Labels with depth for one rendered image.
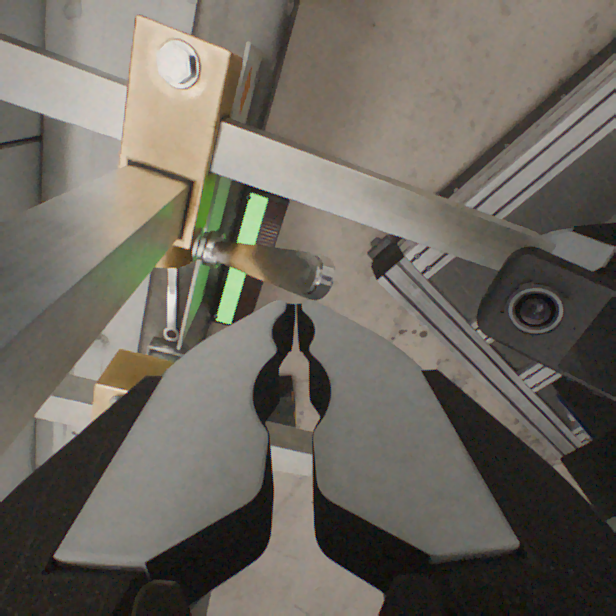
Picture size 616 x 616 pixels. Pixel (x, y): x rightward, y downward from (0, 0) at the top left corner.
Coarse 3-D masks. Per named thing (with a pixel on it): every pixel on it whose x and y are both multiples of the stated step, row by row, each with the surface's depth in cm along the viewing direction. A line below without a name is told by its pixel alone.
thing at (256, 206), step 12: (252, 204) 41; (264, 204) 41; (252, 216) 42; (252, 228) 42; (240, 240) 43; (252, 240) 43; (228, 276) 45; (240, 276) 45; (228, 288) 46; (240, 288) 46; (228, 300) 46; (228, 312) 47
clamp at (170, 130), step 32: (160, 32) 20; (224, 64) 21; (128, 96) 21; (160, 96) 21; (192, 96) 21; (224, 96) 22; (128, 128) 22; (160, 128) 22; (192, 128) 22; (128, 160) 23; (160, 160) 23; (192, 160) 23; (192, 192) 24; (192, 224) 25
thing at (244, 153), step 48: (0, 48) 21; (0, 96) 22; (48, 96) 22; (96, 96) 22; (240, 144) 23; (288, 144) 24; (288, 192) 25; (336, 192) 25; (384, 192) 25; (432, 240) 27; (480, 240) 27; (528, 240) 27
